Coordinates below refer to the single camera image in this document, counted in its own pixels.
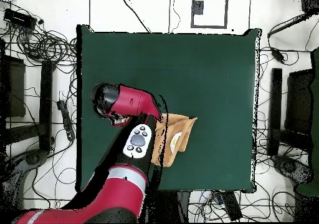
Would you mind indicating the orange terry towel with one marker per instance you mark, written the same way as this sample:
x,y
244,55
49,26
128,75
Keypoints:
x,y
182,126

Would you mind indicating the dark green table cloth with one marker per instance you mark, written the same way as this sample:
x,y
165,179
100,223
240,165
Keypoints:
x,y
199,71

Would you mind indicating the black multi-port hub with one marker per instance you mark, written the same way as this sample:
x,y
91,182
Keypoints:
x,y
20,18

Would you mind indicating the black power adapter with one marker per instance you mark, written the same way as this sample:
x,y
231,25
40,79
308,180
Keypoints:
x,y
278,54

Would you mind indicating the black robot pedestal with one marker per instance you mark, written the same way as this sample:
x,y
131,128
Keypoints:
x,y
174,206

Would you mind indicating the black power strip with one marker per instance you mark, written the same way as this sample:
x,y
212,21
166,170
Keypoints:
x,y
66,120

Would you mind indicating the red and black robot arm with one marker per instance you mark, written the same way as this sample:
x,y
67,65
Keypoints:
x,y
119,191

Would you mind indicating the black metal stand frame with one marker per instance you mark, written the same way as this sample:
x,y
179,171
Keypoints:
x,y
276,109
46,104

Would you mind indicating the black box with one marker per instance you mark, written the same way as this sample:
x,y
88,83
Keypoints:
x,y
310,3

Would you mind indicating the black power brick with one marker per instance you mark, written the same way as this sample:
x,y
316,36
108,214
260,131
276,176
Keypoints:
x,y
231,206

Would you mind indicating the grey tripod base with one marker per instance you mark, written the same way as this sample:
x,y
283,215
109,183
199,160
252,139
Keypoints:
x,y
32,159
290,167

